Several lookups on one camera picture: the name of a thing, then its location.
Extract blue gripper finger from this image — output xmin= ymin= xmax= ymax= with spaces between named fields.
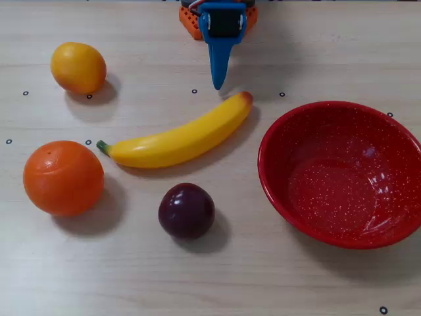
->
xmin=198 ymin=11 xmax=247 ymax=92

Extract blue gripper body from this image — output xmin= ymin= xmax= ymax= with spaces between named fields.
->
xmin=199 ymin=2 xmax=247 ymax=37

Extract yellow plastic toy banana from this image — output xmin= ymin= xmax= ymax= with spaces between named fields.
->
xmin=96 ymin=91 xmax=254 ymax=169

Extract red speckled enamel bowl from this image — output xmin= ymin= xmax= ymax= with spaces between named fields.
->
xmin=257 ymin=101 xmax=421 ymax=250

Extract yellow-orange plastic toy mango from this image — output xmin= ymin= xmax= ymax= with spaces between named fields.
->
xmin=50 ymin=41 xmax=107 ymax=95

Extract dark purple toy plum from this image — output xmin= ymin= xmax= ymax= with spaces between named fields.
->
xmin=158 ymin=182 xmax=216 ymax=240

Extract orange plastic toy orange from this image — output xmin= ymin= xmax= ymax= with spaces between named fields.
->
xmin=22 ymin=140 xmax=105 ymax=217

